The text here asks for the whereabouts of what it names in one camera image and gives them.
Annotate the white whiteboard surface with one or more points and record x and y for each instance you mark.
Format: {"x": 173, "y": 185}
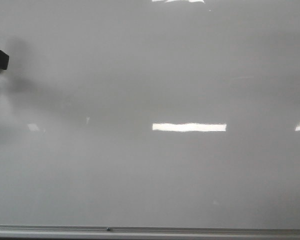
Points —
{"x": 139, "y": 113}

